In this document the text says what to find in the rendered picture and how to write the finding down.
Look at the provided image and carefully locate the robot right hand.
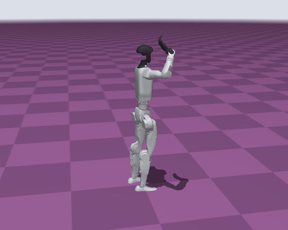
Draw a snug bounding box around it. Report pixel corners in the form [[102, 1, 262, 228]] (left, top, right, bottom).
[[158, 36, 174, 54]]

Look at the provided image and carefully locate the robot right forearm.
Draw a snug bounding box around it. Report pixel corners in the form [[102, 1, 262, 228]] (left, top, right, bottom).
[[161, 50, 175, 74]]

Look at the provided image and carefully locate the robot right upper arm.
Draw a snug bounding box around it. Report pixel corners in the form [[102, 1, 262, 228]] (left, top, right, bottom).
[[142, 69, 172, 80]]

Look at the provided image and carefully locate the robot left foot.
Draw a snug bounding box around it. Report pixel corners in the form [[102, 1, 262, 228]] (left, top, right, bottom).
[[128, 176, 141, 184]]

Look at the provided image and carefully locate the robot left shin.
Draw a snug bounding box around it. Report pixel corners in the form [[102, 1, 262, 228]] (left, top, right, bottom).
[[130, 146, 140, 179]]

